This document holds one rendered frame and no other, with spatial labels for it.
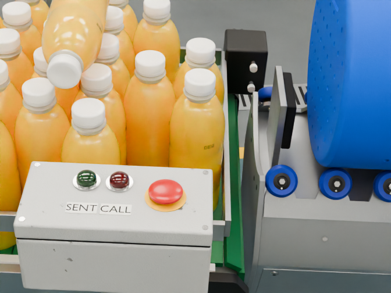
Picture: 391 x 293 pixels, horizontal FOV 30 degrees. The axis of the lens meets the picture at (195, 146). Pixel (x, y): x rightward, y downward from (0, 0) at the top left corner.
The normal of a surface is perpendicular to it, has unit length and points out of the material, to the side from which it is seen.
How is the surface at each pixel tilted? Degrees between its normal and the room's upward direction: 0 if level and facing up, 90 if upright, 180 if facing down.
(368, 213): 52
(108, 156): 74
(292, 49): 0
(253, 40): 0
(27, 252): 90
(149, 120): 83
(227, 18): 0
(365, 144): 102
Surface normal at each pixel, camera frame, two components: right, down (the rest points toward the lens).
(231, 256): 0.54, -0.65
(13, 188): 0.91, 0.29
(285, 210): 0.01, 0.02
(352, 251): 0.00, 0.34
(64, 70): 0.00, 0.64
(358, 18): 0.03, -0.26
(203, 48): 0.04, -0.77
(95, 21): 0.79, -0.47
